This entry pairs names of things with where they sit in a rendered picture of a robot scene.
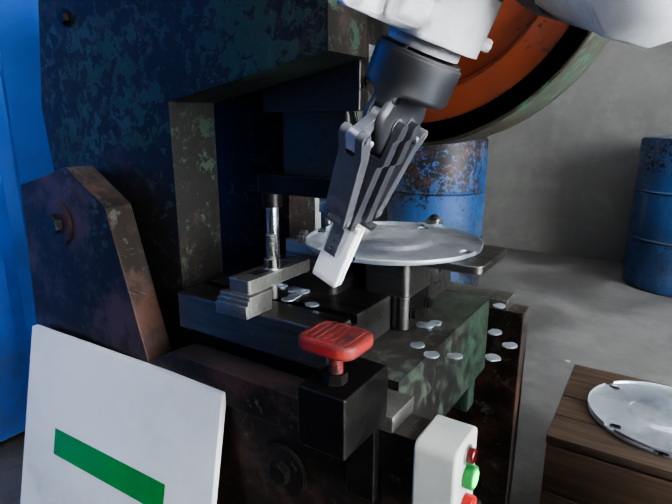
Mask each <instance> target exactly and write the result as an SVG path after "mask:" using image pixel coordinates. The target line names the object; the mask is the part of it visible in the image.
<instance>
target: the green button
mask: <svg viewBox="0 0 672 504"><path fill-rule="evenodd" d="M477 470H478V471H479V467H478V466H476V465H474V464H468V465H466V467H465V469H464V472H463V476H462V487H463V488H465V489H467V490H470V491H473V490H474V489H475V488H474V487H473V479H474V476H475V473H476V471H477Z"/></svg>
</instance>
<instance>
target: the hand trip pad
mask: <svg viewBox="0 0 672 504"><path fill-rule="evenodd" d="M298 345H299V347H300V349H301V350H303V351H305V352H309V353H312V354H315V355H319V356H322V357H326V358H328V372H329V374H331V375H340V374H342V373H343V362H347V361H352V360H354V359H356V358H358V357H359V356H360V355H362V354H363V353H365V352H366V351H367V350H369V349H370V348H371V347H372V346H373V334H372V333H371V332H370V331H369V330H366V329H362V328H358V327H354V326H350V325H346V324H342V323H338V322H333V321H325V320H324V321H322V322H320V323H317V324H316V325H314V326H312V327H310V328H308V329H306V330H305V331H303V332H302V333H300V334H299V337H298Z"/></svg>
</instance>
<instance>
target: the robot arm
mask: <svg viewBox="0 0 672 504"><path fill-rule="evenodd" d="M336 1H338V2H339V3H340V4H342V5H344V6H347V7H349V8H351V9H354V10H356V11H359V12H361V13H363V14H366V15H368V16H370V17H373V18H375V19H378V20H380V21H382V22H385V23H387V24H389V25H391V26H390V29H389V32H388V36H390V37H388V36H382V37H381V38H378V40H377V43H376V46H375V48H374V51H373V54H372V56H371V59H370V62H369V64H368V67H367V70H366V78H367V79H368V81H369V82H370V83H372V84H373V86H374V93H373V94H372V96H371V98H370V100H369V101H368V103H367V104H366V106H365V108H364V110H363V114H362V119H361V120H360V121H359V122H357V123H356V124H355V125H354V126H353V125H351V124H350V123H348V122H344V123H343V124H342V125H341V126H340V129H339V149H338V153H337V157H336V162H335V166H334V170H333V174H332V178H331V182H330V187H329V191H328V195H327V199H326V203H325V208H324V212H323V216H324V217H325V218H327V219H328V220H330V221H331V222H332V224H331V227H330V229H329V232H328V234H327V236H326V239H325V241H324V244H323V246H322V249H321V251H320V254H319V256H318V259H317V261H316V264H315V266H314V269H313V271H312V272H313V274H314V275H316V276H317V277H319V278H320V279H321V280H323V281H324V282H325V283H327V284H328V285H330V286H331V287H332V288H335V287H337V286H339V285H341V284H342V281H343V279H344V277H345V275H346V272H347V270H348V268H349V265H350V263H351V261H352V259H353V256H354V254H355V252H356V249H357V247H358V245H359V243H360V240H361V238H362V236H363V233H364V231H365V227H366V228H367V229H369V230H371V231H373V230H374V229H375V228H376V226H377V224H376V223H374V222H373V221H371V220H372V218H373V216H374V217H375V218H379V217H380V215H381V214H382V212H383V210H384V208H385V207H386V205H387V203H388V201H389V199H390V198H391V196H392V194H393V192H394V190H395V189H396V187H397V185H398V183H399V181H400V180H401V178H402V176H403V174H404V172H405V171H406V169H407V167H408V165H409V163H410V162H411V160H412V158H413V156H414V154H415V153H416V151H417V150H418V149H419V147H420V146H421V144H422V143H423V142H424V140H425V139H426V138H427V135H428V131H427V130H425V129H423V128H421V127H420V124H421V123H422V121H423V119H424V116H425V112H426V108H428V109H433V110H441V109H443V108H445V107H446V105H447V104H448V101H449V99H450V97H451V95H452V93H453V91H454V88H455V86H456V84H457V82H458V80H459V78H460V76H461V72H460V70H461V69H460V67H458V66H457V65H455V64H457V63H458V62H459V60H460V58H461V56H462V55H463V56H465V57H468V58H472V59H477V57H478V55H479V53H480V51H482V52H484V53H488V52H489V51H490V49H491V47H492V44H493V41H492V40H491V39H489V38H487V36H488V34H489V32H490V30H491V28H492V26H493V24H494V22H495V20H496V18H497V15H498V13H499V10H500V7H501V4H502V2H503V1H504V0H336ZM515 1H517V2H518V3H519V4H520V5H522V6H523V7H525V8H526V9H528V10H529V11H531V12H532V13H534V14H536V15H539V16H543V17H546V18H550V19H553V20H557V21H560V22H563V23H566V24H569V25H572V26H575V27H578V28H581V29H584V30H587V31H590V32H593V33H596V34H598V35H599V36H601V37H603V38H606V39H611V40H615V41H619V42H623V43H627V44H632V45H636V46H640V47H644V48H651V47H655V46H658V45H661V44H664V43H667V42H670V41H672V0H515Z"/></svg>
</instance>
